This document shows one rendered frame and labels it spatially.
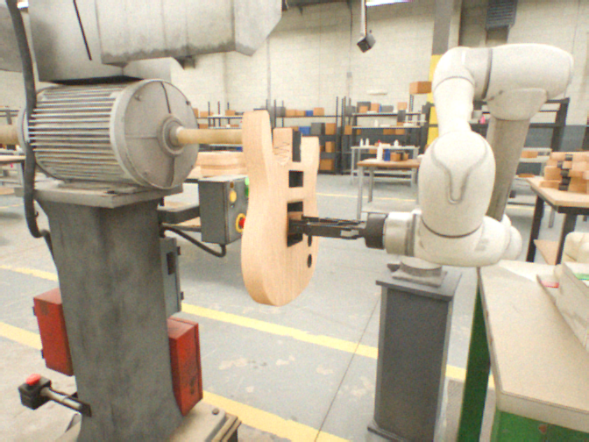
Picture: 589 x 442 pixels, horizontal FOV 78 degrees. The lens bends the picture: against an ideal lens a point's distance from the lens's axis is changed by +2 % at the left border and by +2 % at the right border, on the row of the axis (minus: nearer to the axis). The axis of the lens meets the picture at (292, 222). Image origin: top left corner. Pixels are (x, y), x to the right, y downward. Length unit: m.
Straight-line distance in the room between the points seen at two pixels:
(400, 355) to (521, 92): 1.01
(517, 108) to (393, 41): 11.01
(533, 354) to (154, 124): 0.83
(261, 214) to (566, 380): 0.53
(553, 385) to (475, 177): 0.30
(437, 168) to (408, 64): 11.36
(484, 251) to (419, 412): 1.07
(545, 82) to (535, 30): 10.91
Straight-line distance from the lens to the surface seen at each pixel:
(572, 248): 0.97
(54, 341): 1.32
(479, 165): 0.59
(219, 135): 0.82
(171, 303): 1.29
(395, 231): 0.73
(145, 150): 0.87
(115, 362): 1.16
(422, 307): 1.46
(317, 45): 12.71
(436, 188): 0.60
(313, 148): 0.95
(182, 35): 0.71
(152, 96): 0.90
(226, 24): 0.66
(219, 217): 1.11
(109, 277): 1.05
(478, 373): 1.19
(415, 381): 1.62
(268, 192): 0.71
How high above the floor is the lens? 1.26
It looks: 14 degrees down
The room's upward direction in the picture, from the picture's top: straight up
